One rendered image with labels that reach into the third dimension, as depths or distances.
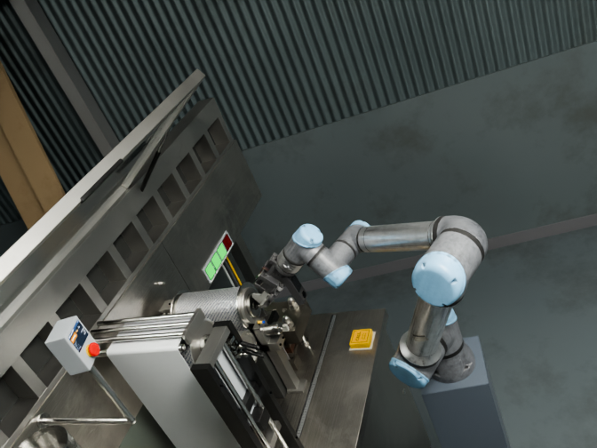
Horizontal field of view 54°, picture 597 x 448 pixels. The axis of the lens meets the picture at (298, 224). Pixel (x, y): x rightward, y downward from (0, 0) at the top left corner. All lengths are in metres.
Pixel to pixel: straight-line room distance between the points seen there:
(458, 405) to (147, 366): 0.93
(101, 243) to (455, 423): 1.22
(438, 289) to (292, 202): 2.30
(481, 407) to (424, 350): 0.39
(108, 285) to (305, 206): 1.86
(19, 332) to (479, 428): 1.36
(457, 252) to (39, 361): 1.14
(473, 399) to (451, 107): 1.82
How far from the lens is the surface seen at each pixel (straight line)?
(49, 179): 3.53
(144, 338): 1.62
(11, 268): 1.09
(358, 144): 3.34
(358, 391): 1.93
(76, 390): 1.75
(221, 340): 1.47
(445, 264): 1.31
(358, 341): 2.05
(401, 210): 3.56
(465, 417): 1.95
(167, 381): 1.67
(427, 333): 1.53
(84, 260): 1.79
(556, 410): 2.90
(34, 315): 1.66
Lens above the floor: 2.29
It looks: 29 degrees down
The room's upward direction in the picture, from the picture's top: 24 degrees counter-clockwise
